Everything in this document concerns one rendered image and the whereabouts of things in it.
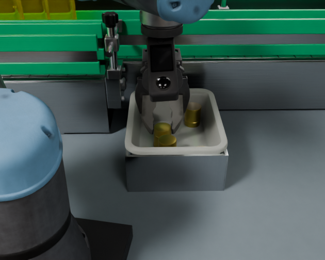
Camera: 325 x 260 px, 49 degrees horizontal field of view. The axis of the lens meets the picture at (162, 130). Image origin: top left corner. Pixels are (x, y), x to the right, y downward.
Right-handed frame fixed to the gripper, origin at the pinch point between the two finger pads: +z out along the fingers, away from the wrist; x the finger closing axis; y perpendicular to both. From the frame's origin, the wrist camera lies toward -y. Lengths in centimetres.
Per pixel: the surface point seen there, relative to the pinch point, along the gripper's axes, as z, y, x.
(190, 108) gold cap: 0.5, 9.2, -6.3
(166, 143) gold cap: -0.9, -5.8, -0.6
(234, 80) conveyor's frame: -2.6, 16.0, -16.9
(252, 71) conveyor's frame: -4.7, 15.9, -20.8
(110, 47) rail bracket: -15.5, 3.2, 9.1
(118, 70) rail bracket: -9.8, 6.1, 8.3
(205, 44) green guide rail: -10.4, 18.2, -10.1
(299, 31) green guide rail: -13.4, 17.6, -30.4
